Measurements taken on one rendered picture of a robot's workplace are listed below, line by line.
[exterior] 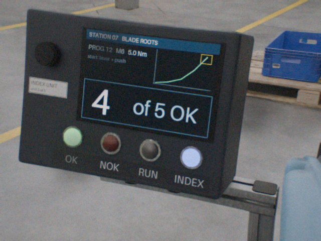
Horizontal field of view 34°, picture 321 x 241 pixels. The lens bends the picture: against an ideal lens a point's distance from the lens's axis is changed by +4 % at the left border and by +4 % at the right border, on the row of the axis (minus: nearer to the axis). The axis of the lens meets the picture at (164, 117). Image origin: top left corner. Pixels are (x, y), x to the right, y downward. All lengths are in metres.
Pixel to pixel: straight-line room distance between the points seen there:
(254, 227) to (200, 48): 0.24
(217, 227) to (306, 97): 1.72
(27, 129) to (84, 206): 1.92
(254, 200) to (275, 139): 2.68
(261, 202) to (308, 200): 0.41
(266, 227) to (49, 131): 0.29
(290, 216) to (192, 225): 2.19
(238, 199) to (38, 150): 0.26
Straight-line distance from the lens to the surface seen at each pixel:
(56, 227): 2.46
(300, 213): 0.26
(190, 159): 0.58
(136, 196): 2.63
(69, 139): 0.63
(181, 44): 0.58
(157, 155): 0.60
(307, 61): 3.95
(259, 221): 0.69
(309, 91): 3.89
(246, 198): 0.66
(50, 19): 0.65
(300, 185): 0.27
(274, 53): 3.98
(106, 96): 0.61
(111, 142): 0.61
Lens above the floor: 1.39
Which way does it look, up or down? 23 degrees down
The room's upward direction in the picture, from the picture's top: 2 degrees clockwise
